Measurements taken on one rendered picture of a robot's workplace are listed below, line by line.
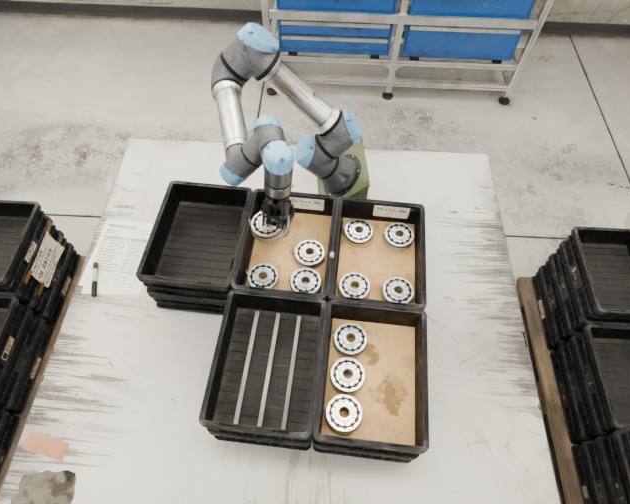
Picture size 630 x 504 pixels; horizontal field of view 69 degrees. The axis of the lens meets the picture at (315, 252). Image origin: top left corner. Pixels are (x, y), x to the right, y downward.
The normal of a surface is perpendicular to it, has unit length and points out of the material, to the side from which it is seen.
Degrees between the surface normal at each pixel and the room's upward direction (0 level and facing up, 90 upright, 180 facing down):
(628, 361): 0
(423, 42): 90
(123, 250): 0
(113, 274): 0
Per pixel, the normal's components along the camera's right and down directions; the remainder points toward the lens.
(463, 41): -0.05, 0.85
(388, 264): 0.01, -0.53
